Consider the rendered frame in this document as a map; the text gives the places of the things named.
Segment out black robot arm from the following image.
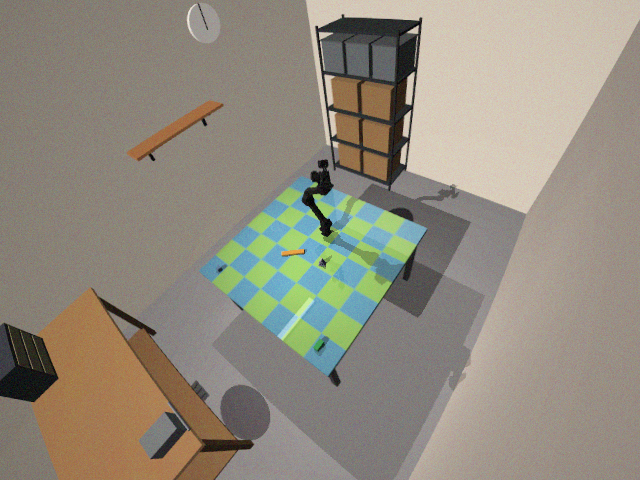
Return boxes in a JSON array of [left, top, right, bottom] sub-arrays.
[[302, 171, 334, 237]]

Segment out orange bar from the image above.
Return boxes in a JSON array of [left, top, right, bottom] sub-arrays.
[[281, 249, 304, 256]]

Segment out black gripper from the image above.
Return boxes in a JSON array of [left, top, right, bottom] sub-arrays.
[[318, 159, 331, 189]]

